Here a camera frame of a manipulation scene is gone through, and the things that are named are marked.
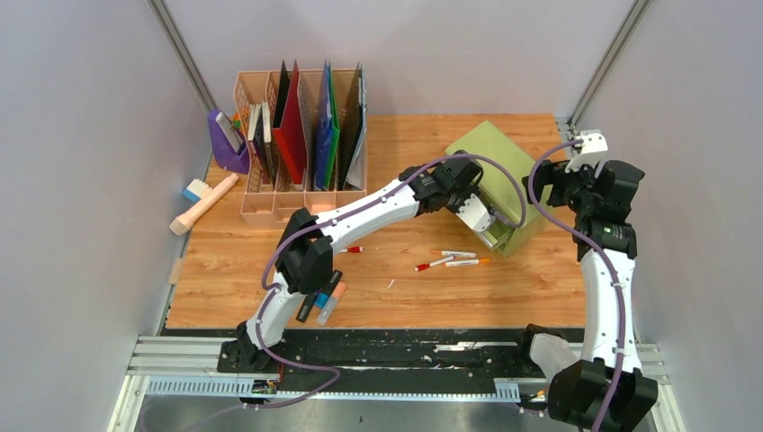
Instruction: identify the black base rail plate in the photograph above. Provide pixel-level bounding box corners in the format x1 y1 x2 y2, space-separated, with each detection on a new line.
130 328 547 402

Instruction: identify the blue white eraser block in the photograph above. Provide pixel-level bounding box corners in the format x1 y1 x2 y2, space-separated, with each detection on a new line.
182 178 211 203

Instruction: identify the green translucent plastic folder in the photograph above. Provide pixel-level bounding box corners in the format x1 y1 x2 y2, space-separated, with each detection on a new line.
324 65 340 190

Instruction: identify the blue highlighter marker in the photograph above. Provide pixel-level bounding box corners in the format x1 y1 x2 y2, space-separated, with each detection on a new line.
314 270 343 309

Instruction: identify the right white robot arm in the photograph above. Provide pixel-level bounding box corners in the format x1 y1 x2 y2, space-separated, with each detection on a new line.
513 160 659 431

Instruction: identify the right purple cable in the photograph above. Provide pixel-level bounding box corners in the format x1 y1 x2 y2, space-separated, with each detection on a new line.
518 139 628 432

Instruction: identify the green metal drawer cabinet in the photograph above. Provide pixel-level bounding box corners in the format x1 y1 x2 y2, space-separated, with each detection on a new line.
444 121 546 257

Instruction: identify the beige rolled tube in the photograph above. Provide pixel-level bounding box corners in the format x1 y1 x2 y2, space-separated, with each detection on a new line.
169 173 239 236

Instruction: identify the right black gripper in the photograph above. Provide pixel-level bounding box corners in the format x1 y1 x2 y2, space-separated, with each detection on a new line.
522 154 598 214

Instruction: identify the white orange marker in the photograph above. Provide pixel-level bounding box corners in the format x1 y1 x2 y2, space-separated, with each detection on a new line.
429 249 477 258

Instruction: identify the purple folder behind organizer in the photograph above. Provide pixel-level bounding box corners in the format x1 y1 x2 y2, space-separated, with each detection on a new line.
207 110 250 175

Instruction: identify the beige plastic file organizer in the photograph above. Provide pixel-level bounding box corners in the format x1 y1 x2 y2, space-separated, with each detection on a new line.
234 66 367 230

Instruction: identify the black clipboard blue back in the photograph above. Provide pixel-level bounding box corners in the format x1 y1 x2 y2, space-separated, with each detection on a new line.
337 63 364 191

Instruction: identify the blue binder folder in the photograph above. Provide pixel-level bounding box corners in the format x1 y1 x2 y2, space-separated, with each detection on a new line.
314 60 334 191

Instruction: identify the orange yellow booklet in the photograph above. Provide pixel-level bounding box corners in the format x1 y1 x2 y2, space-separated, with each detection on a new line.
247 103 264 172

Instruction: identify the red binder folder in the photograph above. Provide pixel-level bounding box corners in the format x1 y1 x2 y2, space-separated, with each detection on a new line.
272 61 307 191

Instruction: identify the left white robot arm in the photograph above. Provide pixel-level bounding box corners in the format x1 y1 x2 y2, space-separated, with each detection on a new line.
220 152 483 372

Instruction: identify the small orange cap marker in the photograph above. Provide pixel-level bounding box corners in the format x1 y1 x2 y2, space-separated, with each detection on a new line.
444 258 490 267

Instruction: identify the purple highlighter marker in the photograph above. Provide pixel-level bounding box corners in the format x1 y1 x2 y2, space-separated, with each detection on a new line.
296 292 319 323

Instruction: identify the small red cap marker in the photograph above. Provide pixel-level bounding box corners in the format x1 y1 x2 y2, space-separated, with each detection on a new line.
414 256 454 273

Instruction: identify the orange highlighter marker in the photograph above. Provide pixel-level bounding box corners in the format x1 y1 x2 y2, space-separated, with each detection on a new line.
316 282 347 326

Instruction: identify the black notebook with sticker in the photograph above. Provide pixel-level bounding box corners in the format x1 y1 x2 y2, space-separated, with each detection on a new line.
256 100 276 185

